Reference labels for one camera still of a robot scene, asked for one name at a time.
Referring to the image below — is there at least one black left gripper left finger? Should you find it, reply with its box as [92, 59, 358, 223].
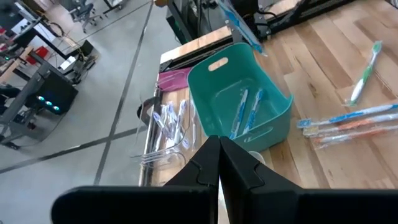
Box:
[50, 134, 221, 224]

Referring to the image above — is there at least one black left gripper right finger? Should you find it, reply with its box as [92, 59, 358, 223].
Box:
[219, 135, 398, 224]

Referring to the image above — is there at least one purple toothbrush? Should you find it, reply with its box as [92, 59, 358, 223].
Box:
[165, 101, 176, 147]
[188, 101, 199, 149]
[152, 111, 171, 139]
[173, 98, 188, 144]

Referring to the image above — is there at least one green toothbrush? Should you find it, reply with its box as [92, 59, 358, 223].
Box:
[343, 40, 384, 108]

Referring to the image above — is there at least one clear acrylic bin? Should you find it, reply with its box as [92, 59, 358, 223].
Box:
[129, 92, 203, 171]

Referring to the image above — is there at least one orange wrapped toothbrush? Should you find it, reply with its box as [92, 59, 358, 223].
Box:
[312, 123, 398, 152]
[301, 112, 398, 138]

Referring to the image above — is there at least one black curved clamp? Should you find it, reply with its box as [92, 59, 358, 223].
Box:
[136, 95, 162, 121]

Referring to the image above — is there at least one magenta pouch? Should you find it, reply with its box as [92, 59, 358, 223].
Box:
[155, 67, 193, 93]

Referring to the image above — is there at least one black computer case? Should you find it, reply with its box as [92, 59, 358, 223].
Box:
[24, 70, 80, 116]

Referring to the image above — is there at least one teal plastic bin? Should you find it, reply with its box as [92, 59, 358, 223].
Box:
[186, 42, 295, 154]

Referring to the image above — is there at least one grey metal desk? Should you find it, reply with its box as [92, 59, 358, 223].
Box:
[0, 40, 79, 147]

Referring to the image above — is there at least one red box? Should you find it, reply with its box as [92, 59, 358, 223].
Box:
[26, 45, 50, 65]

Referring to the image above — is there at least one office chair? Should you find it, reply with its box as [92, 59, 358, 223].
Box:
[68, 0, 98, 34]

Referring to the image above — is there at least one black aluminium table frame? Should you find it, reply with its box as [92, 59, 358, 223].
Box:
[157, 0, 358, 75]

